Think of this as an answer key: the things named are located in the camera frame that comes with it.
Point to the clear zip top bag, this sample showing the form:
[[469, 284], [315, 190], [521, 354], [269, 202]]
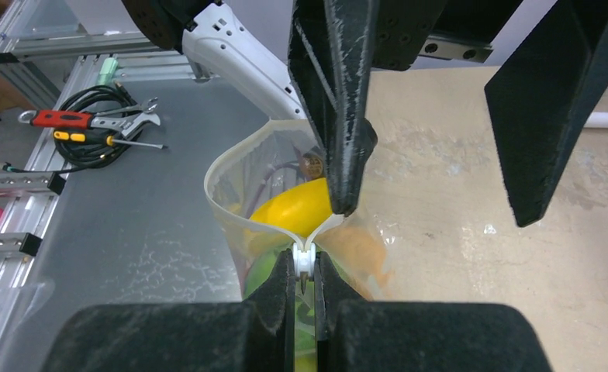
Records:
[[279, 156]]

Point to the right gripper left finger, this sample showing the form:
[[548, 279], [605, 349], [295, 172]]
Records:
[[153, 337]]

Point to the green watermelon toy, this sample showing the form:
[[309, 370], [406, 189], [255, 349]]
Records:
[[296, 325]]

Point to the yellow handled screwdriver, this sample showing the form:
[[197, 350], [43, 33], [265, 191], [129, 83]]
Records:
[[91, 138]]

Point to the red handled wrench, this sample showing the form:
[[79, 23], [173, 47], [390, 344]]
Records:
[[125, 121]]

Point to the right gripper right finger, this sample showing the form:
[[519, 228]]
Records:
[[427, 339]]

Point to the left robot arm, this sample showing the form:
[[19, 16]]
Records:
[[208, 33]]

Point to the orange fruit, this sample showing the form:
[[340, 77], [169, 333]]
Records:
[[360, 258]]

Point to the aluminium rail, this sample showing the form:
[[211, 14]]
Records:
[[46, 68]]

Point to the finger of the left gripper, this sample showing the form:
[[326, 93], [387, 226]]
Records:
[[330, 52], [541, 98]]

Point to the yellow mango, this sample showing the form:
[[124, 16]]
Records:
[[299, 210]]

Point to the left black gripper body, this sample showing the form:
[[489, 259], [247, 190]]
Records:
[[444, 30]]

